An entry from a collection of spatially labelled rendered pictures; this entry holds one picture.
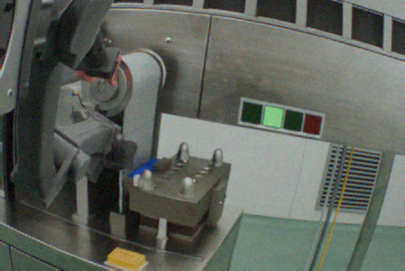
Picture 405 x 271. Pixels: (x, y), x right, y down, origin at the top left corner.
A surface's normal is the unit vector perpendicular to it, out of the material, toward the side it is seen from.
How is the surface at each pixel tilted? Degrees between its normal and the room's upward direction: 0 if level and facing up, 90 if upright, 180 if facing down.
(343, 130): 90
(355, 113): 90
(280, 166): 90
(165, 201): 90
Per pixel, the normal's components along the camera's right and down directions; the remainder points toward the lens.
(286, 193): -0.23, 0.16
